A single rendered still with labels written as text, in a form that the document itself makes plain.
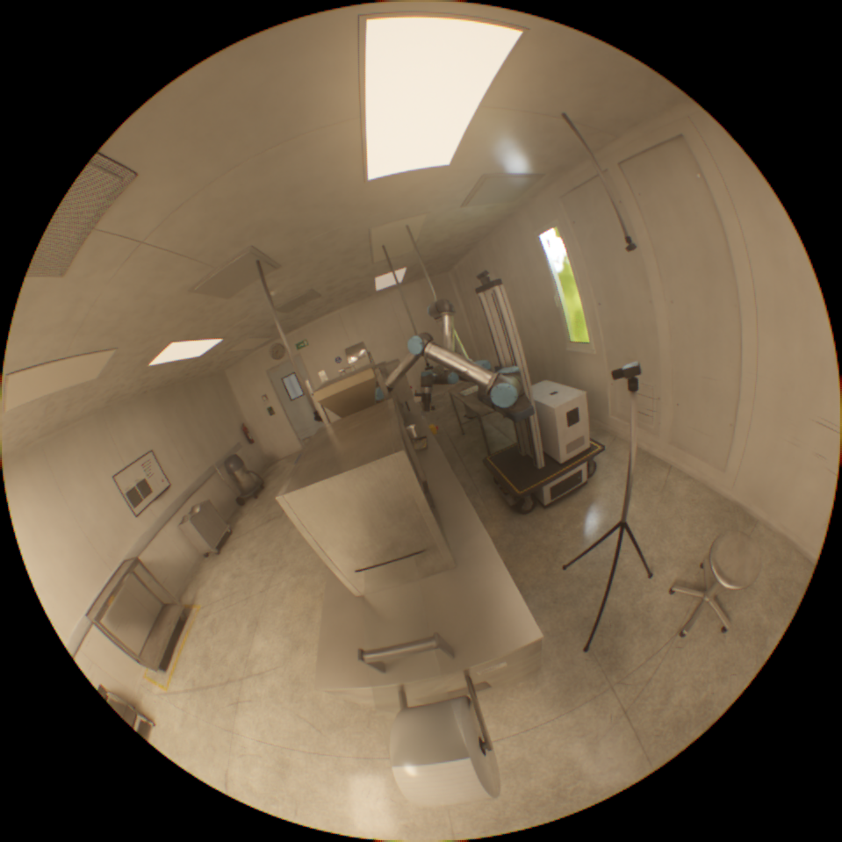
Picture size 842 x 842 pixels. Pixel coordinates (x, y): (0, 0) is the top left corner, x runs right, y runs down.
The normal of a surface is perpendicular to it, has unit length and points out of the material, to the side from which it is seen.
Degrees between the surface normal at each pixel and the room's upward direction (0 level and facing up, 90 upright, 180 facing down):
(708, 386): 90
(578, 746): 0
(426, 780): 20
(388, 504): 90
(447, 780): 25
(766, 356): 90
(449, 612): 0
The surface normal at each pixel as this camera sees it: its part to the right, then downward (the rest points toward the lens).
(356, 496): 0.14, 0.30
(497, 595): -0.33, -0.88
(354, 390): 0.29, 0.68
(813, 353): -0.93, 0.37
